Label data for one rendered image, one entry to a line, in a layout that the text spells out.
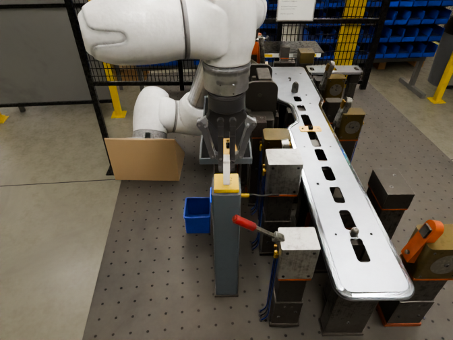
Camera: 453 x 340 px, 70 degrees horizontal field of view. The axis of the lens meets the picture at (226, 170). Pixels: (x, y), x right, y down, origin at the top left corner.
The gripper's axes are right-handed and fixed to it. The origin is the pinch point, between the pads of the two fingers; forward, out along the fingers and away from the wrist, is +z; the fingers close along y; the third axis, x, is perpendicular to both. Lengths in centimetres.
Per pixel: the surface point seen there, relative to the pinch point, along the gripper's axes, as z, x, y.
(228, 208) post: 9.4, -3.4, 0.5
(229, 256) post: 28.1, -3.3, 0.8
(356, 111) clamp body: 14, 55, 53
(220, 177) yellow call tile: 3.5, 1.7, -1.5
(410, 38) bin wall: 52, 280, 192
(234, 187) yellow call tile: 3.5, -2.2, 1.8
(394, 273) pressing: 19.0, -15.8, 39.1
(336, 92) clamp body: 21, 87, 55
